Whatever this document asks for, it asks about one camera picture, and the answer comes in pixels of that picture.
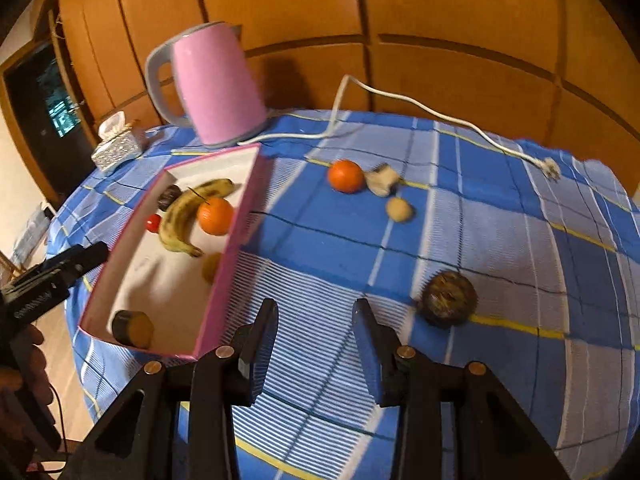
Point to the person's left hand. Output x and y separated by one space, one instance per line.
34 355

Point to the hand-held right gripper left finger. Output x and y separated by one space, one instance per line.
260 350

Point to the white tissue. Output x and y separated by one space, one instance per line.
111 127

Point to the orange with stem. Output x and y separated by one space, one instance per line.
215 217

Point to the spotted yellow banana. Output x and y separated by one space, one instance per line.
182 215

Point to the beige longan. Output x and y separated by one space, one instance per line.
212 266
400 209

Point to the blue plaid tablecloth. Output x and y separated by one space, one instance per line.
500 240

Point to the beige fruit piece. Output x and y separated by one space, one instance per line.
382 179

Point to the smooth dark round fruit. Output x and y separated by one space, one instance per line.
169 198

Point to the pink-edged white tray box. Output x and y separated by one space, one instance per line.
150 285

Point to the plain orange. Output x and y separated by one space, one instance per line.
346 176

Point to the wooden wardrobe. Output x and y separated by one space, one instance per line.
400 0

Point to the pink electric kettle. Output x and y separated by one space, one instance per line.
215 90

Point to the dark door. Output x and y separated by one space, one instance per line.
35 125

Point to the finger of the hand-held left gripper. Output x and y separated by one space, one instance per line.
77 260

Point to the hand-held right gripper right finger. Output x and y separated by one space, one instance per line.
372 355

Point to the silver embossed tissue box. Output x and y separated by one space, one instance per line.
117 152

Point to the red tomato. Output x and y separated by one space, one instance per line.
153 223

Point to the rough dark round fruit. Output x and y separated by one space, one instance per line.
447 300

